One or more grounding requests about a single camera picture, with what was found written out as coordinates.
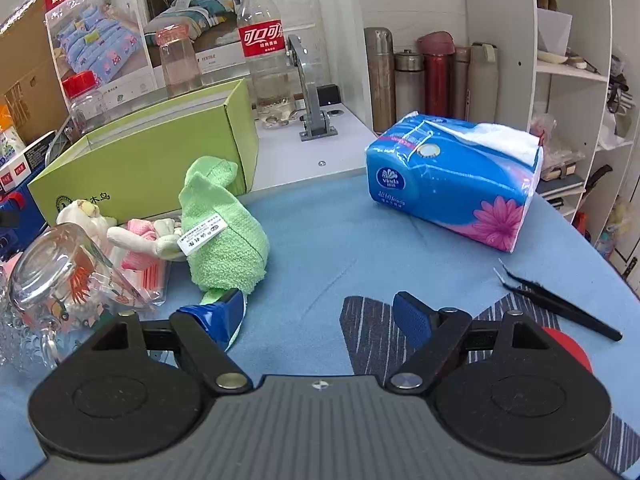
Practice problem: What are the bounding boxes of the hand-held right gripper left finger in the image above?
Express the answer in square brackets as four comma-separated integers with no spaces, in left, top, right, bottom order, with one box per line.
[92,288,253,394]

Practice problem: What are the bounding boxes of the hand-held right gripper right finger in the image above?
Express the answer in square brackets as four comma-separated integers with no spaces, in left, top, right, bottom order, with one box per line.
[384,291,552,394]

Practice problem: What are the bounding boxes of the green towel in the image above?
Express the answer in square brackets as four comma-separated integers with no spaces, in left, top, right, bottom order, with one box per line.
[178,156,271,352]

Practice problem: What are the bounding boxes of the green cardboard box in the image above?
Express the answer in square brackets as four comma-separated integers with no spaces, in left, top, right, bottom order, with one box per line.
[27,78,260,227]

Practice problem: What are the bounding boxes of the pink striped cloth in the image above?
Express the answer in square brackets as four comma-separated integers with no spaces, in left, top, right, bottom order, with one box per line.
[117,218,173,307]

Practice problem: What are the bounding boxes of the cream plush toy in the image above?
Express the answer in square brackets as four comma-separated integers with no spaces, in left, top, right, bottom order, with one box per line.
[56,199,187,262]

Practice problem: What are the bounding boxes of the blue tissue pack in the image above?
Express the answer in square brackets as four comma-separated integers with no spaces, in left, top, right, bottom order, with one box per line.
[365,111,544,254]

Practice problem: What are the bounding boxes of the black tweezers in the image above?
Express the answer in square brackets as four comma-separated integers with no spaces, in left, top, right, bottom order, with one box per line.
[493,259,623,342]

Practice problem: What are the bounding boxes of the red round object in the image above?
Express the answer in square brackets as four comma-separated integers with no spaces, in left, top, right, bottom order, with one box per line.
[542,327,595,374]

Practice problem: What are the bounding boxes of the clear glass cup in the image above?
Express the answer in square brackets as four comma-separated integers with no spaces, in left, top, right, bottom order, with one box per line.
[0,223,153,378]

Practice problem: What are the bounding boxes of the silver thermos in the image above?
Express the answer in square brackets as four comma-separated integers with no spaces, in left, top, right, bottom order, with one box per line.
[394,49,426,120]

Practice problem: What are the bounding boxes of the grey thermos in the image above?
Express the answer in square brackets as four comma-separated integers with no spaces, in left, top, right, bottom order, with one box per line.
[453,46,472,121]

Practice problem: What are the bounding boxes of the bronze thermos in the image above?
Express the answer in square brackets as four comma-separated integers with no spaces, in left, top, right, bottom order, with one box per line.
[363,27,397,133]

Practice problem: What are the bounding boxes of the beige thermos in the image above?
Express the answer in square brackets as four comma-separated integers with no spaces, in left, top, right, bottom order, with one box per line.
[468,42,500,124]

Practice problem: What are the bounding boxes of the red thermos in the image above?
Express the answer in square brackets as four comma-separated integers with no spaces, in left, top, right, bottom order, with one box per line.
[418,31,456,119]

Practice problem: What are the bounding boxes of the clear jar with red lid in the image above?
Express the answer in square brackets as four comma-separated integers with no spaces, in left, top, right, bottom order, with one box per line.
[62,70,112,136]

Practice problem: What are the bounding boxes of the glass jar pink lid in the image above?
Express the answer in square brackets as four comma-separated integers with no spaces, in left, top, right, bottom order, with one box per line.
[156,24,204,98]

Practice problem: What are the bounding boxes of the white shelf unit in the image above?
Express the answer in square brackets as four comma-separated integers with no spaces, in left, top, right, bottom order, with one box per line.
[462,0,640,281]

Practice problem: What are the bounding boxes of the large clear plastic bottle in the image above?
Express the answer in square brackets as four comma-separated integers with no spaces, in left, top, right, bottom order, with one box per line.
[236,0,296,130]

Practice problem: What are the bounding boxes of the bedding package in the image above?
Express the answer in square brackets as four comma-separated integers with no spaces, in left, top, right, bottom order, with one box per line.
[42,0,261,106]

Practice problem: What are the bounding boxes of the grey metal bracket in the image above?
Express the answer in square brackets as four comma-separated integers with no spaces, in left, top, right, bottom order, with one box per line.
[286,34,339,142]

